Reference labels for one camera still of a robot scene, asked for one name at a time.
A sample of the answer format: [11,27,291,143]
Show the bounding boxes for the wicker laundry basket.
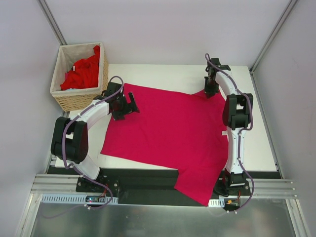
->
[50,42,109,112]

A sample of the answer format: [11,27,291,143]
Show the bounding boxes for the magenta t shirt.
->
[101,83,228,206]

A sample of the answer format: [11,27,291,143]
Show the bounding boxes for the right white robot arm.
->
[204,53,253,197]

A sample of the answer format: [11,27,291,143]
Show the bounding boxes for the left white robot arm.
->
[50,82,140,192]

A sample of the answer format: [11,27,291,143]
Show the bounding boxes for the red t shirt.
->
[60,45,100,90]

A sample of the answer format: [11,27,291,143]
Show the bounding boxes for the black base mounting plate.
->
[48,167,251,207]

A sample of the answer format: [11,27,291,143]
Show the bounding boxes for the left white cable duct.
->
[41,194,119,205]

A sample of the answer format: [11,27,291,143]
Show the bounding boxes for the white cable duct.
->
[41,194,119,205]
[208,198,225,208]

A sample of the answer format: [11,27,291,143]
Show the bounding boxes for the right white cable duct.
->
[208,198,225,208]

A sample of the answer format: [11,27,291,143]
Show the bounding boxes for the left aluminium frame post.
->
[37,0,67,45]

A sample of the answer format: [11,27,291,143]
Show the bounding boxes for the aluminium frame post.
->
[249,0,299,75]
[37,0,67,45]

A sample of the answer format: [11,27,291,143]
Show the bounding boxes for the right aluminium frame post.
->
[249,0,299,75]

